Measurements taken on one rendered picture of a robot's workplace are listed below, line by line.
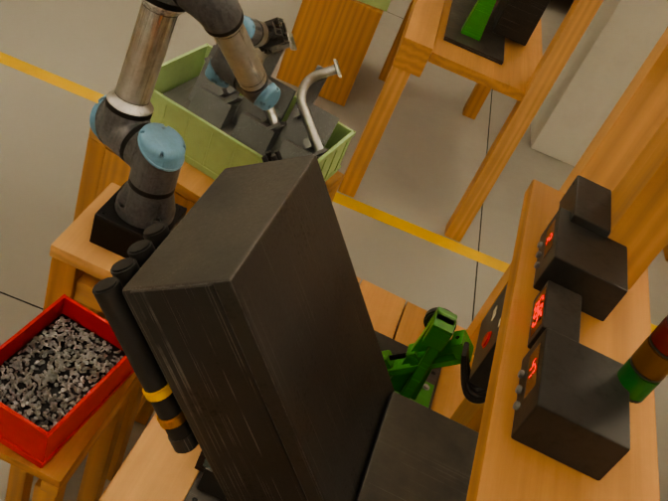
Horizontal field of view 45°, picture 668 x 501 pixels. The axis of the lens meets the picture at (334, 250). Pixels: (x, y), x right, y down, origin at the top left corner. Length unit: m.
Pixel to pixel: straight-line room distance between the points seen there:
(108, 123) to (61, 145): 1.83
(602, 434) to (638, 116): 0.90
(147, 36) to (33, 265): 1.52
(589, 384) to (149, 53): 1.26
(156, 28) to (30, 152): 1.94
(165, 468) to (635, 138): 1.19
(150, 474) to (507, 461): 0.81
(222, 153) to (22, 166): 1.41
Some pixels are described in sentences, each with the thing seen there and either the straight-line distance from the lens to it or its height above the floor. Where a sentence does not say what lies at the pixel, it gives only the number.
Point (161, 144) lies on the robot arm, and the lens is 1.95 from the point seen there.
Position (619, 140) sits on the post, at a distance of 1.84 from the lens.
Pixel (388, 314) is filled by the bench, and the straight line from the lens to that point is 2.18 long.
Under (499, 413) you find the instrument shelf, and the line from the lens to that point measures 1.12.
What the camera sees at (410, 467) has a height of 1.24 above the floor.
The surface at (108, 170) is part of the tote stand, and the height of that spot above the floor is 0.68.
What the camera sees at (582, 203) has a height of 1.63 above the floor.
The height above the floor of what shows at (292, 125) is 0.95.
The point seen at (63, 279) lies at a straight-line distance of 2.15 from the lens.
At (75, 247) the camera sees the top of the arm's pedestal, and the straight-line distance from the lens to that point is 2.10.
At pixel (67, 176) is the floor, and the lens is 3.68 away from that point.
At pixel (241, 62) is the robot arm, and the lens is 1.97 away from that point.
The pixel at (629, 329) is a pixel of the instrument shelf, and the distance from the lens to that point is 1.42.
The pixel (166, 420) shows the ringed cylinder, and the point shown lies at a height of 1.31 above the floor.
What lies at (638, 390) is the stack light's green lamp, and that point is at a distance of 1.16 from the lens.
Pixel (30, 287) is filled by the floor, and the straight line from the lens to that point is 3.16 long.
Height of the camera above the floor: 2.28
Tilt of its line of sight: 38 degrees down
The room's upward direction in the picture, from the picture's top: 25 degrees clockwise
